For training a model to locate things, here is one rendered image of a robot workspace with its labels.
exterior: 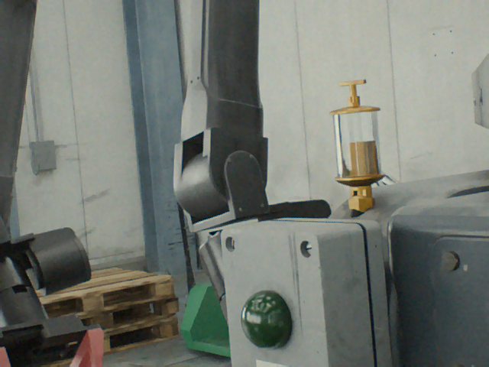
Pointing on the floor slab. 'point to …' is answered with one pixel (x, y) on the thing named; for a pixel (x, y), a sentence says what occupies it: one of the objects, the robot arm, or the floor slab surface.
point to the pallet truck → (202, 310)
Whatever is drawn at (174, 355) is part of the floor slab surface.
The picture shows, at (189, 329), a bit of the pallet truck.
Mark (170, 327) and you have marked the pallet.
